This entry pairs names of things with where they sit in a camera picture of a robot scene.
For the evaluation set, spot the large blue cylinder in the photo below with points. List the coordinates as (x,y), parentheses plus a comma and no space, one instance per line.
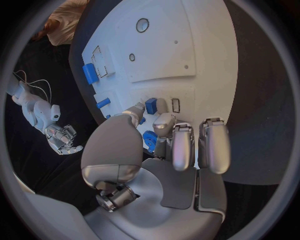
(90,73)

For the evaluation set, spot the small blue peg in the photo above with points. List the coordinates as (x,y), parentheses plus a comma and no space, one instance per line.
(108,116)
(142,121)

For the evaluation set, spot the blue block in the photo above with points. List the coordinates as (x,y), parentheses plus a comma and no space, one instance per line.
(151,106)

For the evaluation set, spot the blue gear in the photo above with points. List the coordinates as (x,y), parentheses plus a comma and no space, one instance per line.
(148,140)

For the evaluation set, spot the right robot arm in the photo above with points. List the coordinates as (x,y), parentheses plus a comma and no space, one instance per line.
(35,107)

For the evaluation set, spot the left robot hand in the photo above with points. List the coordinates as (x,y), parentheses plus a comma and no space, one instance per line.
(164,187)

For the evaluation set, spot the white task board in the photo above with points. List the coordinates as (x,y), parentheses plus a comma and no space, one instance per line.
(161,56)

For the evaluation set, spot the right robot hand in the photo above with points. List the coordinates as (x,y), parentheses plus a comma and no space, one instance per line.
(62,139)

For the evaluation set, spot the person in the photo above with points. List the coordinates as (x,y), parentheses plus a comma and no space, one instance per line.
(65,22)

